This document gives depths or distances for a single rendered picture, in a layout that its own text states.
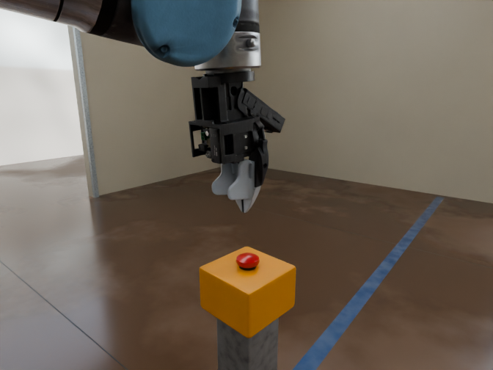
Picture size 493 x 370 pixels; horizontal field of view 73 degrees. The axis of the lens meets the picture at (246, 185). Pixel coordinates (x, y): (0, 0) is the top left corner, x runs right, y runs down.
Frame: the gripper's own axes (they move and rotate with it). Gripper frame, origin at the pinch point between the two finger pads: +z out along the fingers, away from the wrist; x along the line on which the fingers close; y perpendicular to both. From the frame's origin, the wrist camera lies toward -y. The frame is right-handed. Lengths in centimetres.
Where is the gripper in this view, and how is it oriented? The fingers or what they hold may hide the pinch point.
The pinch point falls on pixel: (247, 202)
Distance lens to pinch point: 54.0
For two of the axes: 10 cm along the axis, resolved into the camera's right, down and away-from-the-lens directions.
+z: 0.5, 9.4, 3.3
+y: -7.1, 2.6, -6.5
